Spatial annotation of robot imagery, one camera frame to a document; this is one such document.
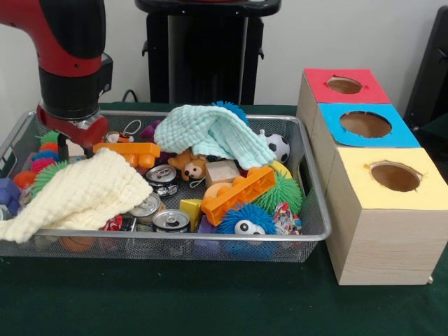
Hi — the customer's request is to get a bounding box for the long orange toy brick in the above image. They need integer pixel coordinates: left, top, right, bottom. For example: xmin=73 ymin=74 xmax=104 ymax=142
xmin=201 ymin=166 xmax=277 ymax=226

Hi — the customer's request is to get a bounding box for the pale blue waffle cloth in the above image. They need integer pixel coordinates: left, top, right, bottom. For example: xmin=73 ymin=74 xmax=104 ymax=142
xmin=154 ymin=105 xmax=277 ymax=170

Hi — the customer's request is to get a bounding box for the dark green table cloth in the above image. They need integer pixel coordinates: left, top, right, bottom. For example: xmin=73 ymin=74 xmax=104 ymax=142
xmin=0 ymin=101 xmax=448 ymax=336

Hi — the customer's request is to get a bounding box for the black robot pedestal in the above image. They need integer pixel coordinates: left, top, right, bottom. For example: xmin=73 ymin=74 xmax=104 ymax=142
xmin=135 ymin=0 xmax=282 ymax=106

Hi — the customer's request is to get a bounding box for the black drink can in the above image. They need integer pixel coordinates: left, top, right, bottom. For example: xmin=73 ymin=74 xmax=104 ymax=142
xmin=153 ymin=208 xmax=191 ymax=233

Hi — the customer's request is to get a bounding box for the light green spiky ball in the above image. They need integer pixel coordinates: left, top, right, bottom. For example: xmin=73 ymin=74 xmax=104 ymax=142
xmin=29 ymin=161 xmax=69 ymax=198

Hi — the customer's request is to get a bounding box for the silver drink can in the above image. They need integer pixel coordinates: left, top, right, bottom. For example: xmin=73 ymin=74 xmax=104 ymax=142
xmin=129 ymin=192 xmax=163 ymax=225

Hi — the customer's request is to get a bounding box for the black upright panel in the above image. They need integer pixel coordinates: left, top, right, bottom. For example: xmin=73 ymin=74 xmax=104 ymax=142
xmin=406 ymin=6 xmax=448 ymax=130

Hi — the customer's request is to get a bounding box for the shallow clear mesh bin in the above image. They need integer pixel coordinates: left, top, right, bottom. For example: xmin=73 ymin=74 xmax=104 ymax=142
xmin=0 ymin=108 xmax=333 ymax=263

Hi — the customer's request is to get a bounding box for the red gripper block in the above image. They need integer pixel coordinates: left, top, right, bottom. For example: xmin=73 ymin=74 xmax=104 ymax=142
xmin=36 ymin=104 xmax=110 ymax=148

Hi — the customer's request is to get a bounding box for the orange toy brick with studs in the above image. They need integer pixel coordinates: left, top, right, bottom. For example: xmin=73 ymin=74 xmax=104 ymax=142
xmin=93 ymin=142 xmax=162 ymax=173

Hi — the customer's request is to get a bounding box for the large green spiky ball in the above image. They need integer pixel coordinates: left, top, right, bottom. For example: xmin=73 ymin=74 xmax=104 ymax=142
xmin=253 ymin=168 xmax=305 ymax=215

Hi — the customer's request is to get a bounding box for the small soccer ball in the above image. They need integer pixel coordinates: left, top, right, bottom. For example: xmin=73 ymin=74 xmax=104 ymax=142
xmin=266 ymin=134 xmax=291 ymax=164

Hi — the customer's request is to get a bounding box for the blue spiky ball with eyes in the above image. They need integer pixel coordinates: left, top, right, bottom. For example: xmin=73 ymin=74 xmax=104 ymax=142
xmin=218 ymin=203 xmax=278 ymax=260

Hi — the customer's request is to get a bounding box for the small brown teddy toy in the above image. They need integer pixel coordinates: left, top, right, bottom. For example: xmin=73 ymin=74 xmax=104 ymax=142
xmin=167 ymin=148 xmax=209 ymax=183

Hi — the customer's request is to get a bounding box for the wooden box with three holes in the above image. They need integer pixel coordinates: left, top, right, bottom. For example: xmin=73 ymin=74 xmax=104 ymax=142
xmin=296 ymin=68 xmax=448 ymax=286

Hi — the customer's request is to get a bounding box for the cream yellow knitted cloth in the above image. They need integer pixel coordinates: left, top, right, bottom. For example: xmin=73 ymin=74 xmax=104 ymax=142
xmin=0 ymin=148 xmax=153 ymax=244

